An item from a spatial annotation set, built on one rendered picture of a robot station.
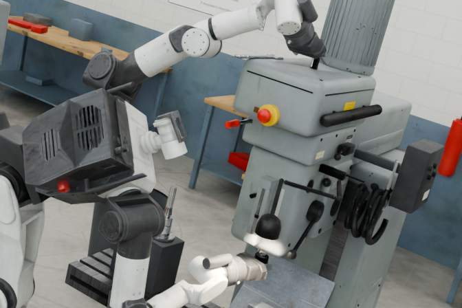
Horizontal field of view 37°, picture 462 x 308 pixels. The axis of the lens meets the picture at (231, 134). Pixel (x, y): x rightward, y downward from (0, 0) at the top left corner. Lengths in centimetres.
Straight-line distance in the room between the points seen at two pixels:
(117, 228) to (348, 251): 101
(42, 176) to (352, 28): 104
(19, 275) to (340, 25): 124
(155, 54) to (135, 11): 580
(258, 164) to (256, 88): 28
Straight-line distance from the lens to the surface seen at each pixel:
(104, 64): 196
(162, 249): 240
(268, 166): 206
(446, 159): 616
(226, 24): 187
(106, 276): 256
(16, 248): 211
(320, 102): 184
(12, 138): 203
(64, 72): 839
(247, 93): 192
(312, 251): 257
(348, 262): 253
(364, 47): 221
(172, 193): 240
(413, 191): 222
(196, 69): 724
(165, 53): 192
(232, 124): 192
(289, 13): 181
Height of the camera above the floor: 215
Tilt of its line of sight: 14 degrees down
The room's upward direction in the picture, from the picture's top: 14 degrees clockwise
